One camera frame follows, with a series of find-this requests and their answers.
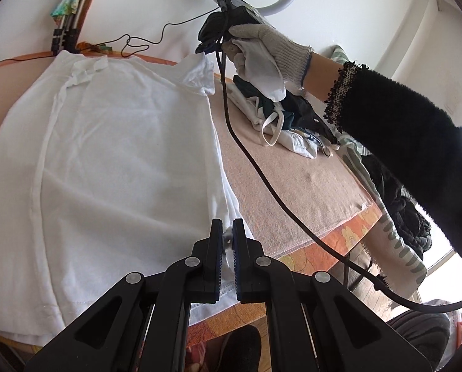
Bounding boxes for black padded jacket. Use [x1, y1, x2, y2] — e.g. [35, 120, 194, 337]
[363, 154, 432, 261]

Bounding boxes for thin black light cable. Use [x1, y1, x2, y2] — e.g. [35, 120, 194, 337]
[0, 0, 244, 66]

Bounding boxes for dark green garment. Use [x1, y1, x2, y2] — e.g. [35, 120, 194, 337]
[233, 75, 295, 132]

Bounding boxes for dark grey seat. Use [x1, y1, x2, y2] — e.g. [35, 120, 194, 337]
[385, 299, 451, 372]

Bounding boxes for dark shoe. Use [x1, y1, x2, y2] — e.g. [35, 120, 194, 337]
[215, 325, 263, 372]

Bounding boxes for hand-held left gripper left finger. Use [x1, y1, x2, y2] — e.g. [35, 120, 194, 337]
[24, 219, 224, 372]

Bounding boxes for green striped white cushion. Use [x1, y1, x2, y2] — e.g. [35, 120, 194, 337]
[329, 44, 428, 296]

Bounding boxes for black garment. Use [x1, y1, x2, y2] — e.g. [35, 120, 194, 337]
[281, 88, 337, 144]

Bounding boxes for folded metal stand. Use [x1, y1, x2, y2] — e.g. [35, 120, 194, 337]
[51, 0, 102, 53]

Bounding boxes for person's right forearm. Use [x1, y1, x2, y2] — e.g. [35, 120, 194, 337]
[302, 50, 462, 276]

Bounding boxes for person's right hand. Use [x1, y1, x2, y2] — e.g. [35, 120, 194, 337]
[221, 22, 313, 100]

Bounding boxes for white garment with strap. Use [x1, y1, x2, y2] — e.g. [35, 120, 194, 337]
[228, 85, 318, 159]

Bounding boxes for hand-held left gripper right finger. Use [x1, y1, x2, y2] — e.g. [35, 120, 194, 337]
[233, 219, 433, 372]

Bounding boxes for white t-shirt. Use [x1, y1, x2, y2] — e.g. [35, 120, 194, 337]
[0, 50, 242, 336]

